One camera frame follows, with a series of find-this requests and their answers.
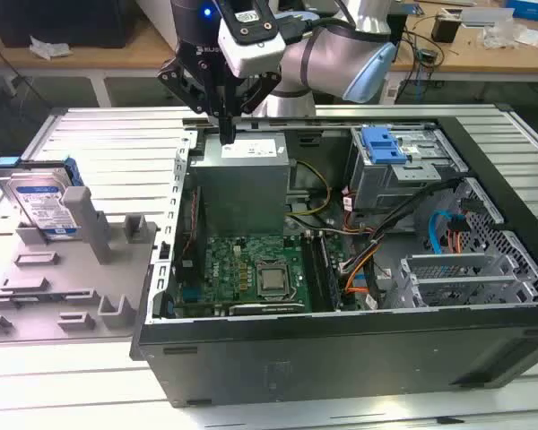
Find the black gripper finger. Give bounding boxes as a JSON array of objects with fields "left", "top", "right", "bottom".
[
  {"left": 157, "top": 56, "right": 229, "bottom": 145},
  {"left": 227, "top": 71, "right": 282, "bottom": 145}
]

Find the hard disk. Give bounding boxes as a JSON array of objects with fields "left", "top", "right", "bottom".
[{"left": 0, "top": 154, "right": 84, "bottom": 241}]

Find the silver metal disk bay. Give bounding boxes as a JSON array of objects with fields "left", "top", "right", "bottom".
[{"left": 398, "top": 176, "right": 538, "bottom": 310}]

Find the big white box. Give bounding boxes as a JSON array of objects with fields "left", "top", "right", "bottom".
[{"left": 136, "top": 0, "right": 178, "bottom": 50}]

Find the wooden desk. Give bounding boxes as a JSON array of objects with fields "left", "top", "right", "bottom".
[{"left": 0, "top": 0, "right": 538, "bottom": 107}]

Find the gray power supply unit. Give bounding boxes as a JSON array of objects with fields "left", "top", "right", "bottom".
[{"left": 188, "top": 133, "right": 292, "bottom": 237}]

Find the large black box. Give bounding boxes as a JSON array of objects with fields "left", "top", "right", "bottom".
[{"left": 0, "top": 0, "right": 135, "bottom": 48}]

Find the crumpled white paper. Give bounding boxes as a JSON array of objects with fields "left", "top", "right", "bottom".
[{"left": 29, "top": 35, "right": 73, "bottom": 59}]

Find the blue plastic drive latch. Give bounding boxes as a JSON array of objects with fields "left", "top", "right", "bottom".
[{"left": 360, "top": 126, "right": 407, "bottom": 165}]

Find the black square box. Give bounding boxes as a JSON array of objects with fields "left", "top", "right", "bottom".
[{"left": 387, "top": 13, "right": 409, "bottom": 46}]

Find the silver optical drive cage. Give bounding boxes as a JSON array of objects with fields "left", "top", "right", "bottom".
[{"left": 347, "top": 125, "right": 470, "bottom": 214}]

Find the green motherboard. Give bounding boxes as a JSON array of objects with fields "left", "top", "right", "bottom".
[{"left": 174, "top": 232, "right": 346, "bottom": 317}]

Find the silver CPU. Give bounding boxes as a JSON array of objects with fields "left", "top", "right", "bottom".
[{"left": 258, "top": 267, "right": 288, "bottom": 292}]

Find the black RAM slot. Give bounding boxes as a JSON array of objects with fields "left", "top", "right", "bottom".
[
  {"left": 312, "top": 231, "right": 334, "bottom": 313},
  {"left": 300, "top": 231, "right": 320, "bottom": 314},
  {"left": 307, "top": 231, "right": 327, "bottom": 314}
]

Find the RAM stick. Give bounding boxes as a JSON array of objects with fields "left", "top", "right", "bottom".
[{"left": 318, "top": 232, "right": 344, "bottom": 311}]

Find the small black box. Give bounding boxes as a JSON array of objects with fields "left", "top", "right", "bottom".
[{"left": 431, "top": 13, "right": 461, "bottom": 44}]

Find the CPU socket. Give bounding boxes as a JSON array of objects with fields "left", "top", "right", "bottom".
[{"left": 254, "top": 261, "right": 293, "bottom": 300}]

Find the black graphics card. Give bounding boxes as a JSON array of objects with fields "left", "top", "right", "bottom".
[{"left": 228, "top": 302, "right": 306, "bottom": 317}]

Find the gray parts rack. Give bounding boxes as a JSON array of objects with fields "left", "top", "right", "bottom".
[{"left": 0, "top": 186, "right": 161, "bottom": 348}]

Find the gray flat tray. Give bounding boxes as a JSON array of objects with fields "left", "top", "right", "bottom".
[{"left": 459, "top": 6, "right": 516, "bottom": 28}]

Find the clear plastic bag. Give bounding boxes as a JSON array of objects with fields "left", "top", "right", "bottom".
[{"left": 482, "top": 20, "right": 528, "bottom": 50}]

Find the black PC case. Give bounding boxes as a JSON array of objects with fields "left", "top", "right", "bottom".
[{"left": 129, "top": 115, "right": 538, "bottom": 409}]

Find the blue cardboard box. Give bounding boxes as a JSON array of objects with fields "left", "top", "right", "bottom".
[{"left": 506, "top": 0, "right": 538, "bottom": 22}]

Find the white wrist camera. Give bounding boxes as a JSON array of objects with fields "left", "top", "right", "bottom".
[{"left": 218, "top": 17, "right": 286, "bottom": 78}]

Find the thick black cable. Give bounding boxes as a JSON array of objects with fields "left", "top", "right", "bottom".
[{"left": 273, "top": 0, "right": 358, "bottom": 46}]

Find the yellow black wire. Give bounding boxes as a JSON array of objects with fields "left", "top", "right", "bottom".
[{"left": 286, "top": 159, "right": 333, "bottom": 220}]

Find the white gray wire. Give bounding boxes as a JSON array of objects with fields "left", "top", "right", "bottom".
[{"left": 286, "top": 214, "right": 377, "bottom": 237}]

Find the black wire bundle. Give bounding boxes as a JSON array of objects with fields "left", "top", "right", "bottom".
[{"left": 338, "top": 177, "right": 467, "bottom": 297}]

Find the blue flat wire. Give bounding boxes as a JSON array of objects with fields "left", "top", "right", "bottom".
[{"left": 352, "top": 209, "right": 455, "bottom": 290}]

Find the orange red power wire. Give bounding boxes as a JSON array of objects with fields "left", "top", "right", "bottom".
[{"left": 447, "top": 213, "right": 470, "bottom": 255}]

